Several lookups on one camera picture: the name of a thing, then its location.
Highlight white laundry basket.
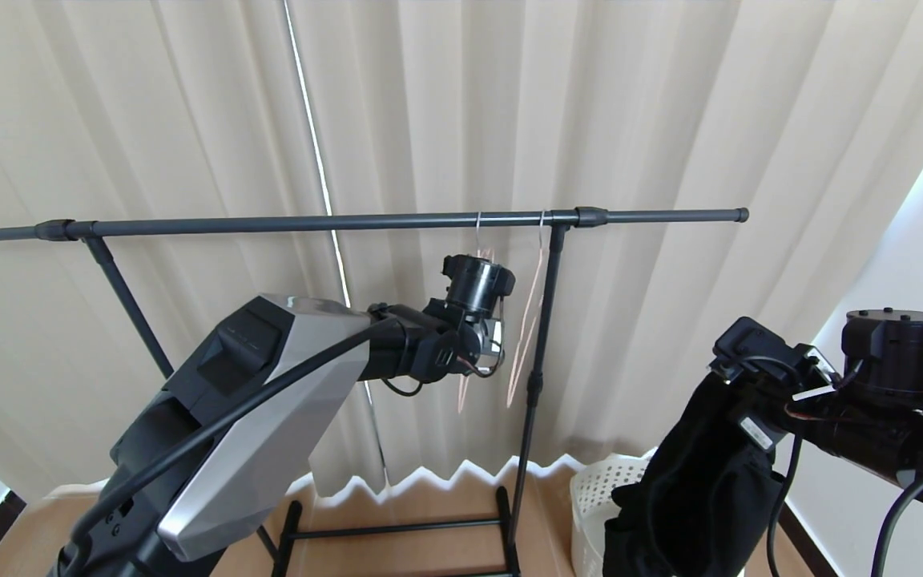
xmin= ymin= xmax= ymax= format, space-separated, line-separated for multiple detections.
xmin=570 ymin=453 xmax=663 ymax=577

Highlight black garment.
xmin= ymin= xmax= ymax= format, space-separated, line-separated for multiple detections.
xmin=602 ymin=373 xmax=787 ymax=577

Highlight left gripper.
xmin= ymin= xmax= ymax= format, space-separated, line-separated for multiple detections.
xmin=468 ymin=317 xmax=508 ymax=377

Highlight black clothes rack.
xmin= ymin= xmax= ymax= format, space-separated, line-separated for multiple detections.
xmin=0 ymin=206 xmax=751 ymax=577

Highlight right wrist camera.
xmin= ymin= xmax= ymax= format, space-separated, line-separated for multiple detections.
xmin=710 ymin=317 xmax=819 ymax=385

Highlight pink clothes hanger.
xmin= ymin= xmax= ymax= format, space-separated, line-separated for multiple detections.
xmin=456 ymin=212 xmax=498 ymax=416
xmin=506 ymin=211 xmax=550 ymax=410

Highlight beige curtain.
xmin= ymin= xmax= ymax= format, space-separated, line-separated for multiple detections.
xmin=0 ymin=0 xmax=923 ymax=506

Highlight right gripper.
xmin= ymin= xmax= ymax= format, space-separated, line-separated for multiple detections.
xmin=718 ymin=377 xmax=803 ymax=454

